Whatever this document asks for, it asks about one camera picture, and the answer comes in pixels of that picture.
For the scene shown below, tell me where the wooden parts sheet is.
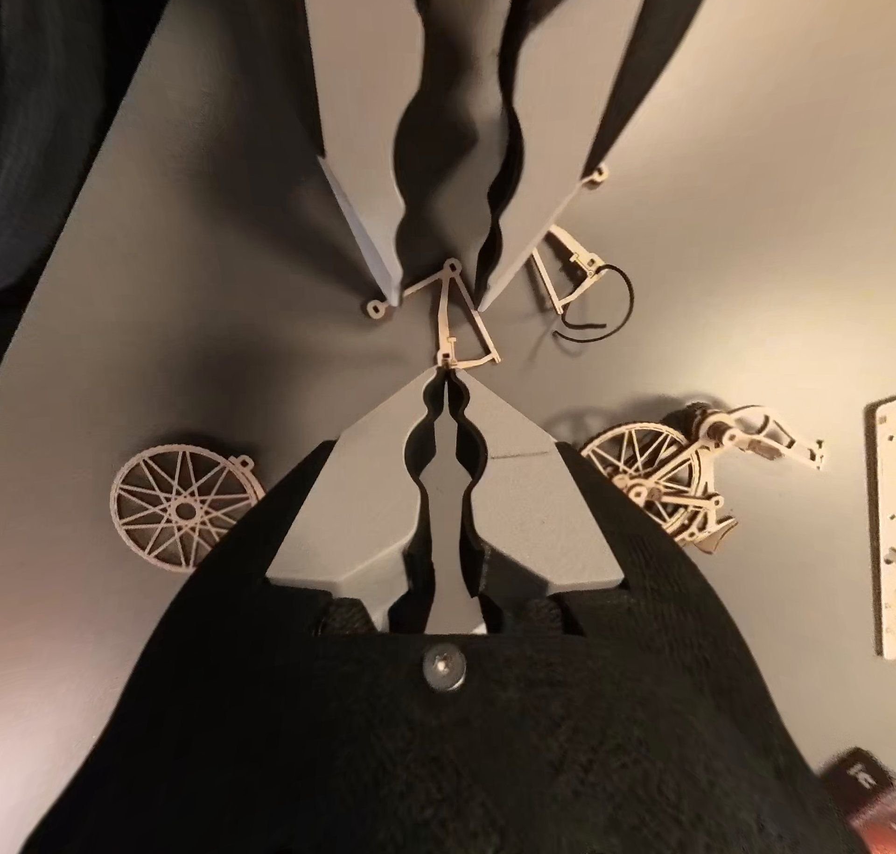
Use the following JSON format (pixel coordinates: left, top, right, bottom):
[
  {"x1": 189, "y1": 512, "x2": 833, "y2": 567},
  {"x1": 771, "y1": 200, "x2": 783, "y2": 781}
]
[{"x1": 867, "y1": 395, "x2": 896, "y2": 659}]

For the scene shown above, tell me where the wooden bicycle frame part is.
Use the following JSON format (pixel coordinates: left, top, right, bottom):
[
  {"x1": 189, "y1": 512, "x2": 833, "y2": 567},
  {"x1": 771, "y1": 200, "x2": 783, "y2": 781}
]
[{"x1": 365, "y1": 257, "x2": 504, "y2": 368}]

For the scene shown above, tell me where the red and black booklet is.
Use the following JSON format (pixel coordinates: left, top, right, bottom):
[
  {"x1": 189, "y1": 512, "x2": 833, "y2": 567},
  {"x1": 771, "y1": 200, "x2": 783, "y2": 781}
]
[{"x1": 819, "y1": 748, "x2": 896, "y2": 854}]

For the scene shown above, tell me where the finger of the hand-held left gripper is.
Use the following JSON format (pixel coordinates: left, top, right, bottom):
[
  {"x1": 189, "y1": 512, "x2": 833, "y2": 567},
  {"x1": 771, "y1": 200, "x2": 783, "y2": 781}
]
[
  {"x1": 475, "y1": 0, "x2": 651, "y2": 311},
  {"x1": 300, "y1": 0, "x2": 438, "y2": 307}
]

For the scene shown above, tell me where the wooden spoked wheel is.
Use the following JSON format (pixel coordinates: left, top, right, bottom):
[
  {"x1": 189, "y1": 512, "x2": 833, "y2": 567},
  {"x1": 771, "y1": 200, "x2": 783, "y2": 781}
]
[{"x1": 110, "y1": 442, "x2": 268, "y2": 575}]

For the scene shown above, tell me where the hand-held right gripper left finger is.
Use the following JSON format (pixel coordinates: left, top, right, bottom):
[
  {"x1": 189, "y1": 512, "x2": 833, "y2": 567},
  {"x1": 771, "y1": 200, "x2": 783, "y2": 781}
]
[{"x1": 266, "y1": 367, "x2": 449, "y2": 633}]

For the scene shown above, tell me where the black elastic cord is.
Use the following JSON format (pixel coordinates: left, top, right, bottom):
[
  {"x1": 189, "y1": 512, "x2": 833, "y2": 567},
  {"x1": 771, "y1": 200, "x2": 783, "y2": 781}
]
[{"x1": 553, "y1": 263, "x2": 636, "y2": 344}]

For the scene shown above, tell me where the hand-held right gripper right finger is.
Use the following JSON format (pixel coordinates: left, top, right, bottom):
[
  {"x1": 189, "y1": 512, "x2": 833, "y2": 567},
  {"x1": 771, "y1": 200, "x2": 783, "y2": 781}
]
[{"x1": 447, "y1": 369, "x2": 626, "y2": 634}]

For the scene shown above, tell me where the wooden bicycle model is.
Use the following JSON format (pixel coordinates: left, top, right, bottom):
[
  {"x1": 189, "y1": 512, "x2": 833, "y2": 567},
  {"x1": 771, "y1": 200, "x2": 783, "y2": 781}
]
[{"x1": 581, "y1": 402, "x2": 826, "y2": 557}]

